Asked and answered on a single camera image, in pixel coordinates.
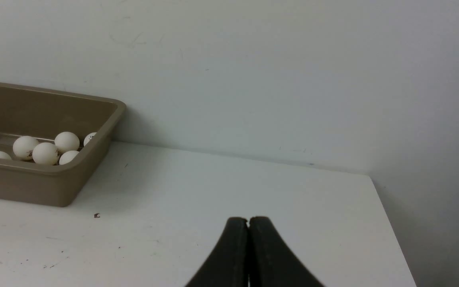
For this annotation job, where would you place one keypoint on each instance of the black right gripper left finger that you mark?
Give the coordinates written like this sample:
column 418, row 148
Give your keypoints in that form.
column 226, row 264

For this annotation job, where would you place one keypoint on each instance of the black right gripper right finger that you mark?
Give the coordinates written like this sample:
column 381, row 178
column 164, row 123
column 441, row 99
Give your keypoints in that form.
column 271, row 262

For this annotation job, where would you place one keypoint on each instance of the white ping-pong ball with logo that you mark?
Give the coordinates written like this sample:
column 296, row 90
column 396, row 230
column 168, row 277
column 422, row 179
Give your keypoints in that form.
column 88, row 138
column 68, row 157

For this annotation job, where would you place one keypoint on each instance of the tan plastic storage bin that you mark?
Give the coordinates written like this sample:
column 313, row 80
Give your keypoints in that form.
column 51, row 142

